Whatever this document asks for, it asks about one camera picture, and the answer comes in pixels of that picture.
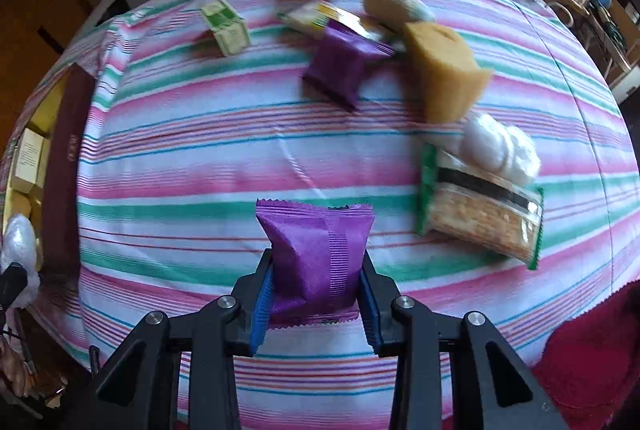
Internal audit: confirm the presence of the wooden shelf unit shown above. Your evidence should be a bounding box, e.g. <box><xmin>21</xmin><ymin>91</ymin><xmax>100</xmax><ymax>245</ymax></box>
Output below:
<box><xmin>584</xmin><ymin>0</ymin><xmax>640</xmax><ymax>106</ymax></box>

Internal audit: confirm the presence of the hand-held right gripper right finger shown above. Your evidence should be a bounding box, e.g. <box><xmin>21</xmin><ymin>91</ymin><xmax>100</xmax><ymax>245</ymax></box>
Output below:
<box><xmin>357</xmin><ymin>250</ymin><xmax>571</xmax><ymax>430</ymax></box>

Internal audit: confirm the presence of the yellow green snack packet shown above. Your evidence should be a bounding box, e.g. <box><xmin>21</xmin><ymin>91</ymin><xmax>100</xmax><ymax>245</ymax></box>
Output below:
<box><xmin>276</xmin><ymin>0</ymin><xmax>397</xmax><ymax>45</ymax></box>

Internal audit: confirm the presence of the purple snack packet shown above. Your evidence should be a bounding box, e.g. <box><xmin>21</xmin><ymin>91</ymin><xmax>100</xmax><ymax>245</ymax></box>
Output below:
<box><xmin>255</xmin><ymin>198</ymin><xmax>376</xmax><ymax>325</ymax></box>
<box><xmin>301</xmin><ymin>20</ymin><xmax>396</xmax><ymax>112</ymax></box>

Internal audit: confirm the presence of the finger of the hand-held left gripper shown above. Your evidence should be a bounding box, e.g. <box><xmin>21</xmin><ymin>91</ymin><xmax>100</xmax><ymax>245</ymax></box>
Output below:
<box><xmin>0</xmin><ymin>262</ymin><xmax>29</xmax><ymax>309</ymax></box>

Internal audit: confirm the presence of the cream small carton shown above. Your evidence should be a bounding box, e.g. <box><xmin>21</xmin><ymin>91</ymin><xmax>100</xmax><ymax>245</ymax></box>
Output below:
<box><xmin>11</xmin><ymin>129</ymin><xmax>49</xmax><ymax>191</ymax></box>

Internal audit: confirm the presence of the yellow wedge sponge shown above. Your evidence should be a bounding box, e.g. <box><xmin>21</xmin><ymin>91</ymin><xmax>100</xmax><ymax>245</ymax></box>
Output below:
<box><xmin>403</xmin><ymin>22</ymin><xmax>494</xmax><ymax>125</ymax></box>

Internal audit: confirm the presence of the white cotton ball bag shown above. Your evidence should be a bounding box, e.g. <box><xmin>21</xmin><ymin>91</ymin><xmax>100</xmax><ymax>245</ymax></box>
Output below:
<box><xmin>460</xmin><ymin>112</ymin><xmax>542</xmax><ymax>185</ymax></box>

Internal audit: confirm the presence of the white plastic bag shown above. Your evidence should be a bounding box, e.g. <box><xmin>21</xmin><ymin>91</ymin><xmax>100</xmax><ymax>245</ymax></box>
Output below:
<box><xmin>0</xmin><ymin>214</ymin><xmax>42</xmax><ymax>295</ymax></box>

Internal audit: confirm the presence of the striped pink green cloth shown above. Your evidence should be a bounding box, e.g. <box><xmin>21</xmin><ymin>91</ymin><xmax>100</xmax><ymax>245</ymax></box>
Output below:
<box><xmin>0</xmin><ymin>0</ymin><xmax>640</xmax><ymax>430</ymax></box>

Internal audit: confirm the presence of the green-edged cracker packet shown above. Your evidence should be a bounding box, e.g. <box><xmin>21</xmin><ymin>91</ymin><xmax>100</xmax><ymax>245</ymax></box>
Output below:
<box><xmin>416</xmin><ymin>142</ymin><xmax>545</xmax><ymax>271</ymax></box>

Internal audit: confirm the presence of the dark red cloth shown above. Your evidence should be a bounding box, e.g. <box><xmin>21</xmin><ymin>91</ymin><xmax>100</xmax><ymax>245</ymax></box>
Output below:
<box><xmin>530</xmin><ymin>279</ymin><xmax>640</xmax><ymax>430</ymax></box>

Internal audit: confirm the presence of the dark red storage box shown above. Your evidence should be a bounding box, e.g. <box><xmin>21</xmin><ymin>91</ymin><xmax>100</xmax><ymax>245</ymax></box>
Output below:
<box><xmin>0</xmin><ymin>64</ymin><xmax>97</xmax><ymax>271</ymax></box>

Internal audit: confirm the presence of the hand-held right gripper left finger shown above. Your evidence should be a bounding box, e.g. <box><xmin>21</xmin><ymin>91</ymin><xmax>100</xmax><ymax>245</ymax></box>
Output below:
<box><xmin>87</xmin><ymin>250</ymin><xmax>274</xmax><ymax>430</ymax></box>

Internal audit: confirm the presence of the cream rolled sock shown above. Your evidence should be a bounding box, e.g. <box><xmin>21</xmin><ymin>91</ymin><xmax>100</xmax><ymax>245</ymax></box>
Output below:
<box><xmin>362</xmin><ymin>0</ymin><xmax>436</xmax><ymax>33</ymax></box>

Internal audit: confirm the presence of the small green white carton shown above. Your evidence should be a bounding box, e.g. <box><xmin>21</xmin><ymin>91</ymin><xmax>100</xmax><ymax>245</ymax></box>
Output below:
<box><xmin>200</xmin><ymin>0</ymin><xmax>252</xmax><ymax>57</ymax></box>

